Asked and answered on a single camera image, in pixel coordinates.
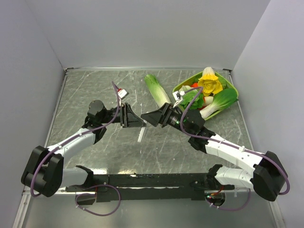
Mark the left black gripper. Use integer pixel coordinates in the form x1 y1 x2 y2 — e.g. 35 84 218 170
100 103 146 128

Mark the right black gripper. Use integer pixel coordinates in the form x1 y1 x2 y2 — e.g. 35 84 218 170
141 102 193 136

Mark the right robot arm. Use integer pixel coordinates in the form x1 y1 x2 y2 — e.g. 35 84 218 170
141 103 288 201

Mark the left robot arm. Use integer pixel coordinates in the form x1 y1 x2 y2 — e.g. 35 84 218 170
21 100 146 197

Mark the napa cabbage toy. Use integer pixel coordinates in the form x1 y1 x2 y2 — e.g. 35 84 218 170
144 74 171 107

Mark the green lettuce toy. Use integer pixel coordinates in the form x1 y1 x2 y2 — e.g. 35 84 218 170
178 85 205 111

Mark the orange carrot toy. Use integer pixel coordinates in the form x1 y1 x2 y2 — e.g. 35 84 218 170
191 83 200 89

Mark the green plastic basket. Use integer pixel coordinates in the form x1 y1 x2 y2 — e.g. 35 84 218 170
172 72 238 120

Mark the yellow cabbage toy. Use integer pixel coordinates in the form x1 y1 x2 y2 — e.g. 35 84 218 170
198 67 223 96

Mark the bok choy toy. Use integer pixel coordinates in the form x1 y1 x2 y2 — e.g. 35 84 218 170
200 88 238 120

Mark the black base bar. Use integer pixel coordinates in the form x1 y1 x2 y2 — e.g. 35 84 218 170
66 172 235 202

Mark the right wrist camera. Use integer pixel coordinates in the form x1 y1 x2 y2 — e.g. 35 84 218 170
172 91 185 108

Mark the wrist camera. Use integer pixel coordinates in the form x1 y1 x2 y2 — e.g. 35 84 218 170
118 88 129 100
172 91 185 108

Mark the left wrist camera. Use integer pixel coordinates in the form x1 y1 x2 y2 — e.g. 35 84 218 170
118 88 129 100

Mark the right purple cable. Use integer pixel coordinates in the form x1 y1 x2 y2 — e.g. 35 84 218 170
179 86 291 196

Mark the purple cable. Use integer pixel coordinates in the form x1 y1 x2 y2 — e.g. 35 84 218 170
29 81 123 198
179 86 291 196

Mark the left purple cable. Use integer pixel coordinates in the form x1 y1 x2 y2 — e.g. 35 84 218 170
29 81 123 198

